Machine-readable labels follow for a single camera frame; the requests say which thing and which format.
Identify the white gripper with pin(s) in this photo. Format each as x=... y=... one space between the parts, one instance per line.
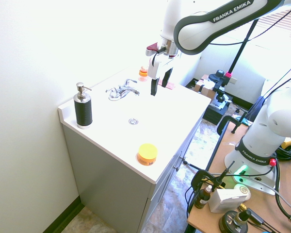
x=157 y=66

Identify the white Franka Emika robot arm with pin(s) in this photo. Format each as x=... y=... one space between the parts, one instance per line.
x=257 y=126

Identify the orange cap small bottle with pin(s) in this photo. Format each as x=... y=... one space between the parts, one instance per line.
x=143 y=74

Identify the chrome sink faucet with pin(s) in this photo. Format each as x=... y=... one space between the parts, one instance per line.
x=122 y=91

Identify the brown cardboard box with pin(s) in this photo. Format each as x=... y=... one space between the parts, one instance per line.
x=203 y=87

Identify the white sink countertop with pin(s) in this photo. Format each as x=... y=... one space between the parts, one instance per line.
x=135 y=121

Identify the chrome sink drain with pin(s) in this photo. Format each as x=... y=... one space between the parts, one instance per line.
x=133 y=121

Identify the black equipment case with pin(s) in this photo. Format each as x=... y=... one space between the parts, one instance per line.
x=214 y=111

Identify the yellow lid orange jar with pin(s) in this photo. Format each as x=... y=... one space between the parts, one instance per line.
x=147 y=154

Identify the black c-clamp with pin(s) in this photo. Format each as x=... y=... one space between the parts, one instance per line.
x=203 y=179
x=229 y=123

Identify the black chrome soap dispenser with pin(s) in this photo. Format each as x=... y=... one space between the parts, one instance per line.
x=83 y=106

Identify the grey vanity cabinet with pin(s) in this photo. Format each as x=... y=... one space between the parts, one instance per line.
x=116 y=184

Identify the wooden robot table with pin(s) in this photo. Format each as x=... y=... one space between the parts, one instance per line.
x=232 y=170

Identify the brown dropper bottle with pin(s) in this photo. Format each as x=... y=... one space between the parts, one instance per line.
x=203 y=197

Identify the window blinds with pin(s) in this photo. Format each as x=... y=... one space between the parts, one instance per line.
x=271 y=29

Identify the white cardboard box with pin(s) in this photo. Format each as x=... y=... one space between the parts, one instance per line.
x=224 y=200

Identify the white round jar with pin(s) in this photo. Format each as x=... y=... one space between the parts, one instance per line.
x=243 y=188

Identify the yellow black emergency stop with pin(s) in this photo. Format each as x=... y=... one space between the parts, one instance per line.
x=287 y=143

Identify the black round tin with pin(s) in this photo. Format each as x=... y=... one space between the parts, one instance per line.
x=231 y=222

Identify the red wrist camera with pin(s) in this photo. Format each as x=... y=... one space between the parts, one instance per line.
x=152 y=48

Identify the black camera clamp mount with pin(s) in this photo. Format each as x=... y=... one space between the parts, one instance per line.
x=220 y=80

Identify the black camera stand pole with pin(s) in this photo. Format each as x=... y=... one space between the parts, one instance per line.
x=242 y=46

